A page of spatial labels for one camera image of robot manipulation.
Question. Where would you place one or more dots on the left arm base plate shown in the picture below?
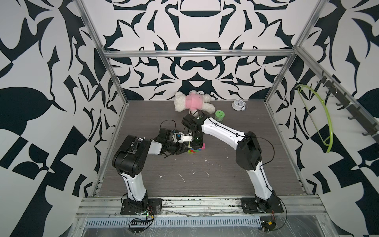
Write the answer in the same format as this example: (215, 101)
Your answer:
(147, 205)

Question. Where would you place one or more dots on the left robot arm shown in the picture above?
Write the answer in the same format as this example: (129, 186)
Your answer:
(130, 160)

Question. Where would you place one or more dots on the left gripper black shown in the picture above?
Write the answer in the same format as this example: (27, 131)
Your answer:
(180, 148)

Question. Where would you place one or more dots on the white teddy bear pink shirt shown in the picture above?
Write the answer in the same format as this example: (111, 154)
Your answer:
(193, 102)

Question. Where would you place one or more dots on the aluminium frame rail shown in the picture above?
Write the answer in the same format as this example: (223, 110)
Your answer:
(198, 53)

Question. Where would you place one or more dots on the green lidded jar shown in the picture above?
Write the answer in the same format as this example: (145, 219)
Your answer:
(219, 115)

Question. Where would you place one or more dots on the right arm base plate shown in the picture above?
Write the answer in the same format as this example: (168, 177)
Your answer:
(258, 205)

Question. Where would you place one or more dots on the black wall hook rail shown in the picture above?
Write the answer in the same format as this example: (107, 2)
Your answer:
(346, 101)

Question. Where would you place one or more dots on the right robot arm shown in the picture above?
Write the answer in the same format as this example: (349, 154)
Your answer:
(248, 152)

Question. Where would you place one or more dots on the white alarm clock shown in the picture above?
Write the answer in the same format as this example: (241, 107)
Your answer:
(239, 105)

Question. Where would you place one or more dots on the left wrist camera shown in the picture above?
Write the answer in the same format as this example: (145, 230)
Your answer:
(165, 135)

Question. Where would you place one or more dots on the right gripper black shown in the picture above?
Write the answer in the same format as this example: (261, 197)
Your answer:
(196, 144)

